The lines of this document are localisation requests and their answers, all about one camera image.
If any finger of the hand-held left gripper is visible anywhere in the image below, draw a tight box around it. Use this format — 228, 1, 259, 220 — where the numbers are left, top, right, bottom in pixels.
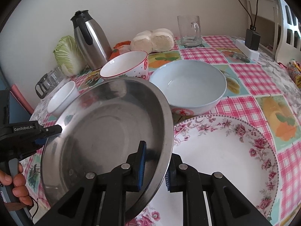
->
20, 138, 47, 160
42, 125, 63, 136

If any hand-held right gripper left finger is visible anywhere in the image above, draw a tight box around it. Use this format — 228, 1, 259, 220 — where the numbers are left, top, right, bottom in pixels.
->
48, 141, 147, 226

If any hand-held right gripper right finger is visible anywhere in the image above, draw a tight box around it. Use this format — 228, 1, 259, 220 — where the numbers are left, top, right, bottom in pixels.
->
165, 153, 273, 226

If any small plain white bowl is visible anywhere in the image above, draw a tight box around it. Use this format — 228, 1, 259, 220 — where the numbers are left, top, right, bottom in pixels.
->
47, 81, 80, 117

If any stainless steel plate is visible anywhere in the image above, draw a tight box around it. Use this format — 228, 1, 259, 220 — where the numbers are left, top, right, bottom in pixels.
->
40, 76, 174, 223

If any pink floral ceramic plate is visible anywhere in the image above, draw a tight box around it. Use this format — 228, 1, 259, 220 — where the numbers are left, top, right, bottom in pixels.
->
136, 114, 279, 226

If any large light blue bowl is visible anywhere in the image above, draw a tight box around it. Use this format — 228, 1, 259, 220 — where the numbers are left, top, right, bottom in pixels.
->
149, 60, 227, 116

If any red-rimmed white bowl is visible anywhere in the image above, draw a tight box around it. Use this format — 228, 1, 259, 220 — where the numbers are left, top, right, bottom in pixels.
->
100, 50, 149, 80

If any person's left hand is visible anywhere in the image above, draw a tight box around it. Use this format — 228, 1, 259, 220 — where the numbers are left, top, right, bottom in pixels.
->
0, 163, 33, 206

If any dark blue furniture panel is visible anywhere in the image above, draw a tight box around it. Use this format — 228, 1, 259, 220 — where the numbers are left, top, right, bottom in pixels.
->
0, 71, 32, 129

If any pink chair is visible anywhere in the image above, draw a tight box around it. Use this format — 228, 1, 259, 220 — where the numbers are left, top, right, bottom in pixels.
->
13, 83, 34, 114

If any clear glass cup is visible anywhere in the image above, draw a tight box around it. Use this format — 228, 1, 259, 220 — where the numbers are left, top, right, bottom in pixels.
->
49, 66, 65, 83

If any napa cabbage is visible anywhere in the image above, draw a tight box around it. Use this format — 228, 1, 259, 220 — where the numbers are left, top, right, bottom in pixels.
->
53, 35, 87, 77

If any stainless steel thermos jug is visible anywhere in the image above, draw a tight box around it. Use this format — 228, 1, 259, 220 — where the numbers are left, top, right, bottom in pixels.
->
71, 10, 113, 71

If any orange snack packet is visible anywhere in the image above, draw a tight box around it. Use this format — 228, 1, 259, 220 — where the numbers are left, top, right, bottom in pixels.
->
109, 40, 132, 62

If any bag of steamed buns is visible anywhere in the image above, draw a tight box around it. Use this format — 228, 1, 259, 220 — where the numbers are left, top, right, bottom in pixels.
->
130, 28, 175, 52

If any clear glass mug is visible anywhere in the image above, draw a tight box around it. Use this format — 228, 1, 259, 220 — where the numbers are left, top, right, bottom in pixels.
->
177, 15, 203, 46

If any white power strip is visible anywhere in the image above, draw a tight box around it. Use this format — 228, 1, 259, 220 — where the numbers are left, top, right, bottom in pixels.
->
235, 39, 260, 63

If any black charger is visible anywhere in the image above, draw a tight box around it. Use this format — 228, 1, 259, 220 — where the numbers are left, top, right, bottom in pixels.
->
245, 26, 261, 51

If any yellow snack packet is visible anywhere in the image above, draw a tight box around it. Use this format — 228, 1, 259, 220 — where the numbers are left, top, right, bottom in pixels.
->
287, 60, 301, 87

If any white wooden chair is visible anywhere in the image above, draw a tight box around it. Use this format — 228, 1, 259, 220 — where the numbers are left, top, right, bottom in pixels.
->
274, 0, 301, 64

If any glass teapot black handle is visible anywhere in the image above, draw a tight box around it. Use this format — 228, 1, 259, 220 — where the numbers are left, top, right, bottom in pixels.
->
35, 73, 59, 99

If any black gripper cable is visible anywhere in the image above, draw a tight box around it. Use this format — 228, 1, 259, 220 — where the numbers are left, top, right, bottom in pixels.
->
29, 198, 40, 220

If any black charger cable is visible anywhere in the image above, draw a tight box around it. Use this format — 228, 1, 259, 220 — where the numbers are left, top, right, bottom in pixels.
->
228, 0, 254, 27
254, 0, 263, 27

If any white wooden furniture frame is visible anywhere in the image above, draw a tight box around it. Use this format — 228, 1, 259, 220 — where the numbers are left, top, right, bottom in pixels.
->
245, 0, 280, 53

